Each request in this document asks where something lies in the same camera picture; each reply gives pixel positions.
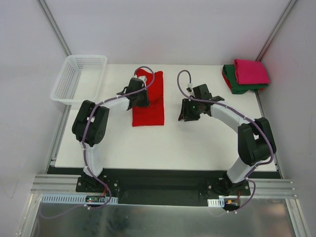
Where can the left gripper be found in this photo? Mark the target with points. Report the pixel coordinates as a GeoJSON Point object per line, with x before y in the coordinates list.
{"type": "Point", "coordinates": [142, 99]}

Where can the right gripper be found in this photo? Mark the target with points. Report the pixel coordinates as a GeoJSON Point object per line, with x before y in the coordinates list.
{"type": "Point", "coordinates": [185, 110]}

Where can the red t-shirt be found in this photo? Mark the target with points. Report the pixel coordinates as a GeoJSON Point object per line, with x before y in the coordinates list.
{"type": "Point", "coordinates": [152, 115]}
{"type": "Point", "coordinates": [226, 81]}

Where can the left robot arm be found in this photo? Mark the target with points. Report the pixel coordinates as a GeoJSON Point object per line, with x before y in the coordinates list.
{"type": "Point", "coordinates": [91, 121]}

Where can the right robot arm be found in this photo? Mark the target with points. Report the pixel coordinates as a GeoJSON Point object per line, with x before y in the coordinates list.
{"type": "Point", "coordinates": [255, 141]}

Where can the red folded t-shirt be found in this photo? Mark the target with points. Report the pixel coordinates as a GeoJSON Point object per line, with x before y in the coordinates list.
{"type": "Point", "coordinates": [226, 81]}

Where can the green folded t-shirt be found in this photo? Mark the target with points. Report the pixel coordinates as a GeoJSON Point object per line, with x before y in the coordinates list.
{"type": "Point", "coordinates": [229, 71]}

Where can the white plastic basket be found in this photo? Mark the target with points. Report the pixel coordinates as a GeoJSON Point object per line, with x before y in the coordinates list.
{"type": "Point", "coordinates": [79, 79]}

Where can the pink folded t-shirt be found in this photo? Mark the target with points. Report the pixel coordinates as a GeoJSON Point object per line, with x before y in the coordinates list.
{"type": "Point", "coordinates": [250, 72]}

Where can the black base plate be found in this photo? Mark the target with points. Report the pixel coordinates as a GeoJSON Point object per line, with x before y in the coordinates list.
{"type": "Point", "coordinates": [162, 187]}

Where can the right cable duct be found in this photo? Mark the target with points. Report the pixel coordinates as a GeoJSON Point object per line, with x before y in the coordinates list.
{"type": "Point", "coordinates": [216, 202]}

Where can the cable duct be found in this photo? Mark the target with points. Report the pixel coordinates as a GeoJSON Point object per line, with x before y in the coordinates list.
{"type": "Point", "coordinates": [78, 199]}
{"type": "Point", "coordinates": [216, 202]}

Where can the left cable duct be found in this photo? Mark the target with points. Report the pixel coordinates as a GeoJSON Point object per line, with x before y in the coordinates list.
{"type": "Point", "coordinates": [78, 199]}

